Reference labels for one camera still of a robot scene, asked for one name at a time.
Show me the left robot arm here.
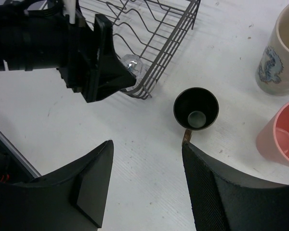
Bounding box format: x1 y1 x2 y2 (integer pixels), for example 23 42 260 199
0 0 136 103

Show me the small clear glass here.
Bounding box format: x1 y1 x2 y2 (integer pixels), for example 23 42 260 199
120 54 149 91

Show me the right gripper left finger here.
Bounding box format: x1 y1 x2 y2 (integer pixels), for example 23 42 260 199
0 140 114 231

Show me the black wire dish rack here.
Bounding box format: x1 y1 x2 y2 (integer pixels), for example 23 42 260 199
79 0 200 100

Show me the brown ceramic cup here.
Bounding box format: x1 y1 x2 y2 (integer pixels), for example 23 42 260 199
173 87 219 144

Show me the cream floral mug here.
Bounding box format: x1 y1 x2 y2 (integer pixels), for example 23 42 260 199
255 4 289 96

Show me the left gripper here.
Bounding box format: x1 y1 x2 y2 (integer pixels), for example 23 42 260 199
24 0 138 104

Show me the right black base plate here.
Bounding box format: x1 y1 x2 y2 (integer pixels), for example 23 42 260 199
0 140 34 184

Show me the pink plastic cup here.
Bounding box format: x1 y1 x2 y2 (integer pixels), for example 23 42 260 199
256 102 289 167

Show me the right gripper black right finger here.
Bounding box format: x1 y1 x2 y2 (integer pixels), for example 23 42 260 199
182 142 289 231

